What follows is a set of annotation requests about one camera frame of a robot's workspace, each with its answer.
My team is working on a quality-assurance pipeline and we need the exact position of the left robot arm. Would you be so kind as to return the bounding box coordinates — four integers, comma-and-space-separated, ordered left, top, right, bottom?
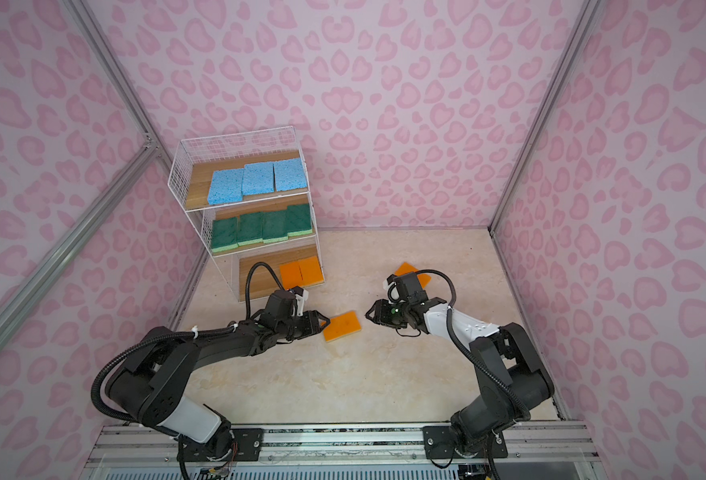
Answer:
90, 287, 331, 463

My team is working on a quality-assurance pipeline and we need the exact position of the white wire three-tier shelf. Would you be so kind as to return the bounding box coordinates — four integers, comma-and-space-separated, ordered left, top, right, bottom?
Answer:
168, 126, 324, 301

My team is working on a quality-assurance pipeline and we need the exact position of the aluminium frame corner post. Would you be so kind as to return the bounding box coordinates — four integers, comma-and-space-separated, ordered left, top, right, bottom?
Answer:
62, 0, 173, 172
488, 0, 606, 239

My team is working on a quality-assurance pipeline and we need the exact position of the blue sponge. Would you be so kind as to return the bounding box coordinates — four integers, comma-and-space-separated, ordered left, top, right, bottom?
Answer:
273, 157, 308, 192
242, 162, 275, 196
207, 168, 244, 206

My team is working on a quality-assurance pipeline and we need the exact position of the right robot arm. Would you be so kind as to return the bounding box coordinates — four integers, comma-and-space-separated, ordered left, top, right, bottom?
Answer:
365, 269, 555, 460

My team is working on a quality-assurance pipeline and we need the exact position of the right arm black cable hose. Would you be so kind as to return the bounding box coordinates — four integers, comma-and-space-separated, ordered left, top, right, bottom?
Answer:
412, 268, 531, 421

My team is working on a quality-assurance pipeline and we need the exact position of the aluminium frame right corner post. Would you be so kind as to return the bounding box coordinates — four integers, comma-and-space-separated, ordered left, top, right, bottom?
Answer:
488, 0, 606, 239

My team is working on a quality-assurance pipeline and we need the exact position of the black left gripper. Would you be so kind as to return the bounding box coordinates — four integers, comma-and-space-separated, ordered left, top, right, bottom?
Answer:
278, 309, 332, 341

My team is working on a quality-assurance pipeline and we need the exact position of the aluminium diagonal frame bar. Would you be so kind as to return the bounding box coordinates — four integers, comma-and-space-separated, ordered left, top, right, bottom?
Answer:
0, 143, 157, 353

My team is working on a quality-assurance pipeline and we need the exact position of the green scouring pad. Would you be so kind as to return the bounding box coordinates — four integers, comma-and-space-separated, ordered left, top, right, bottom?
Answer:
210, 217, 239, 254
262, 210, 289, 244
285, 203, 313, 238
236, 212, 263, 247

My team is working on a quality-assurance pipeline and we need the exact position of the aluminium frame left corner post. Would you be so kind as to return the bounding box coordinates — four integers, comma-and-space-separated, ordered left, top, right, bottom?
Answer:
62, 0, 173, 172

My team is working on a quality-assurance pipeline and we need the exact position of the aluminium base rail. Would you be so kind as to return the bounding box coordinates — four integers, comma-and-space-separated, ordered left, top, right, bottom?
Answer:
80, 421, 608, 479

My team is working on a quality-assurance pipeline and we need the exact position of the orange sponge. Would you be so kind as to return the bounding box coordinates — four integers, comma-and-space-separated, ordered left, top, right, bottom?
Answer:
322, 311, 361, 342
279, 261, 304, 290
298, 256, 324, 286
393, 261, 433, 290

